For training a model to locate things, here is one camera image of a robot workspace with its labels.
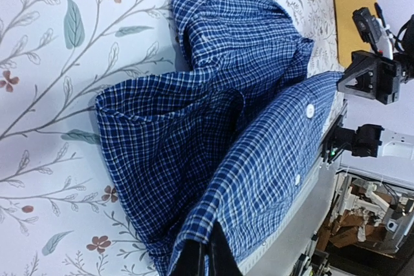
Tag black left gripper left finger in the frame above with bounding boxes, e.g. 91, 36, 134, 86
170, 240, 206, 276

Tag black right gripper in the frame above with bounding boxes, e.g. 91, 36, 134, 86
336, 16, 413, 105

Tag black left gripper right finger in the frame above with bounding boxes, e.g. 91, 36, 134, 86
208, 223, 243, 276

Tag blue checkered button shirt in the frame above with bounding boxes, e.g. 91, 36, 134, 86
95, 0, 343, 275

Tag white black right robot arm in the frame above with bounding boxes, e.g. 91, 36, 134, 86
327, 7, 413, 160

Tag yellow plastic laundry basket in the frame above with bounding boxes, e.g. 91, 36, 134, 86
331, 0, 379, 69

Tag cardboard boxes in background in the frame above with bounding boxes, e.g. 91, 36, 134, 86
329, 178, 413, 256

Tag floral patterned table cloth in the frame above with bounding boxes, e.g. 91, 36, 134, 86
1, 0, 338, 275

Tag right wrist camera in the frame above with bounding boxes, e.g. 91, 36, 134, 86
353, 3, 395, 59

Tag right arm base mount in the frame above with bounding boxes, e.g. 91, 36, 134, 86
321, 116, 385, 164

